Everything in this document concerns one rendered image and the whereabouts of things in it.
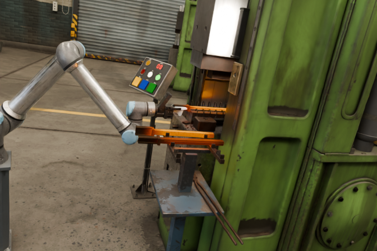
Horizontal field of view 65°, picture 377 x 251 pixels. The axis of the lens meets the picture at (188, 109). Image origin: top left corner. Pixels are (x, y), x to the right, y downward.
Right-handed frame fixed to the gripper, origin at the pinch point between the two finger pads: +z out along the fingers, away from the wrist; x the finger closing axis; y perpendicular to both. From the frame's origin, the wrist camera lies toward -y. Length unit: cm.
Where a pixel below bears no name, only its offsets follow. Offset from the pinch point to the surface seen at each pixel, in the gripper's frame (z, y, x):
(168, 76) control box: -1.6, -11.0, -41.3
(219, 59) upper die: 15.2, -33.6, 7.6
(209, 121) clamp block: 9.6, 2.4, 19.3
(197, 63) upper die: 3.7, -29.3, 1.8
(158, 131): -25.5, 2.6, 35.0
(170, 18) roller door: 200, -50, -776
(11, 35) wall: -260, 61, -860
